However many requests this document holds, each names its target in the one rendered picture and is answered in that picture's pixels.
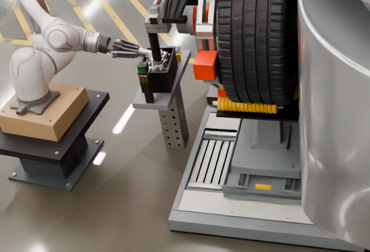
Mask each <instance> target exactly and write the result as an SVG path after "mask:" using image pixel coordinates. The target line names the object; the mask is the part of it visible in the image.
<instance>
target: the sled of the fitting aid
mask: <svg viewBox="0 0 370 252"><path fill-rule="evenodd" d="M242 122H243V119H240V122H239V125H238V129H237V133H236V137H235V140H234V143H233V147H232V151H231V155H230V159H229V162H228V165H227V170H226V173H225V177H224V181H223V184H222V189H223V195H224V197H225V198H235V199H246V200H257V201H268V202H279V203H286V204H296V205H302V202H301V178H300V179H296V178H284V177H271V176H259V175H252V174H239V173H232V172H231V163H232V160H233V156H234V153H235V149H236V145H237V141H238V137H239V134H240V130H241V126H242Z"/></svg>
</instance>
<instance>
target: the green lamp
mask: <svg viewBox="0 0 370 252"><path fill-rule="evenodd" d="M137 69H138V73H139V74H147V72H148V70H149V65H148V62H139V63H138V65H137Z"/></svg>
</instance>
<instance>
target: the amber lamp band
mask: <svg viewBox="0 0 370 252"><path fill-rule="evenodd" d="M139 79H140V82H141V83H149V81H150V79H151V75H150V72H149V71H148V74H147V75H139Z"/></svg>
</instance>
